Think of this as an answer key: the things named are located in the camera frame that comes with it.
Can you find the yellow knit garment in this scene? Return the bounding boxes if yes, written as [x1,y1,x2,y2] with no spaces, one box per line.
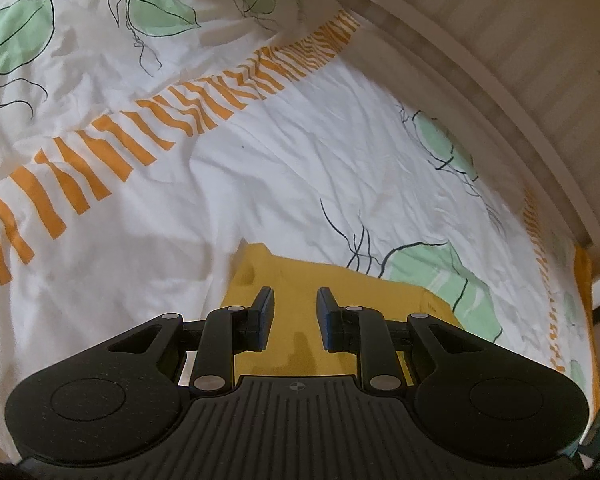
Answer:
[219,242,462,377]

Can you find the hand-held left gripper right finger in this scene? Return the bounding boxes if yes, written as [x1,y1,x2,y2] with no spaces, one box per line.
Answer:
[316,286,482,394]

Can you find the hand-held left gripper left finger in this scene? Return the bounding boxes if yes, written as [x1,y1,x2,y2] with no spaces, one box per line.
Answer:
[107,286,277,395]

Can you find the white leaf-print duvet cover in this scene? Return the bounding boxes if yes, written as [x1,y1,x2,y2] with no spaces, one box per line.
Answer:
[0,0,597,466]

